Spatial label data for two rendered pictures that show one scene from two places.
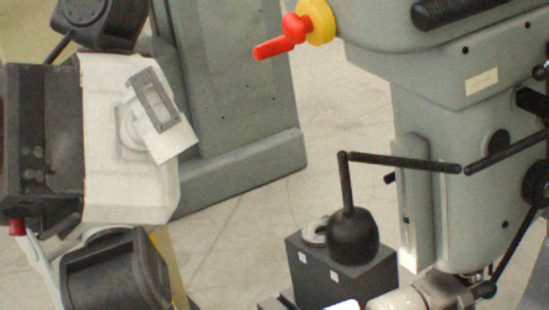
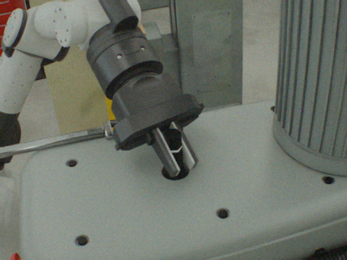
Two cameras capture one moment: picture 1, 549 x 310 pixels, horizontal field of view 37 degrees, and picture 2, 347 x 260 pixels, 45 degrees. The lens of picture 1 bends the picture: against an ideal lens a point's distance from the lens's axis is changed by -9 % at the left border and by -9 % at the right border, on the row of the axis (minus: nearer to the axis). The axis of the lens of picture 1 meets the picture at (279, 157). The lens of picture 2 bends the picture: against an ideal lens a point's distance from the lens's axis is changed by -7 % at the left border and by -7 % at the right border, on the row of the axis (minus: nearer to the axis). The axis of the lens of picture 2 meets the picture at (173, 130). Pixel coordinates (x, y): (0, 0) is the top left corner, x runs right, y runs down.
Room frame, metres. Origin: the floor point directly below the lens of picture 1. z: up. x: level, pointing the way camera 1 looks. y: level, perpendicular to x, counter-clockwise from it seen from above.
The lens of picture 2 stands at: (0.66, -0.39, 2.29)
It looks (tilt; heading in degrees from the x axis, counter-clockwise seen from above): 37 degrees down; 16
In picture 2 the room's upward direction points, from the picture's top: 5 degrees counter-clockwise
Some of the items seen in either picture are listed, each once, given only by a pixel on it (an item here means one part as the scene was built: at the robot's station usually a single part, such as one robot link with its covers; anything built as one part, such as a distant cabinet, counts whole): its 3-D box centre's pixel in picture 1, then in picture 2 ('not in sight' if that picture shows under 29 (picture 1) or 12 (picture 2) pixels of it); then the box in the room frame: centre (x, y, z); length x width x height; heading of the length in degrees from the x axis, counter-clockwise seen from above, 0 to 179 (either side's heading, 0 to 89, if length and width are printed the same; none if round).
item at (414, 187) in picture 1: (414, 205); not in sight; (1.03, -0.17, 1.45); 0.04 x 0.04 x 0.21; 27
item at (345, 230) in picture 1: (351, 230); not in sight; (0.97, -0.08, 1.47); 0.07 x 0.07 x 0.06
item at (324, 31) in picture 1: (315, 21); not in sight; (0.97, -0.07, 1.76); 0.06 x 0.02 x 0.06; 27
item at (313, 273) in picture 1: (343, 277); not in sight; (1.47, -0.09, 1.00); 0.22 x 0.12 x 0.20; 34
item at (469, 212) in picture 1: (471, 160); not in sight; (1.08, -0.28, 1.47); 0.21 x 0.19 x 0.32; 27
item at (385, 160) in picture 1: (410, 163); not in sight; (0.92, -0.15, 1.58); 0.17 x 0.01 x 0.01; 58
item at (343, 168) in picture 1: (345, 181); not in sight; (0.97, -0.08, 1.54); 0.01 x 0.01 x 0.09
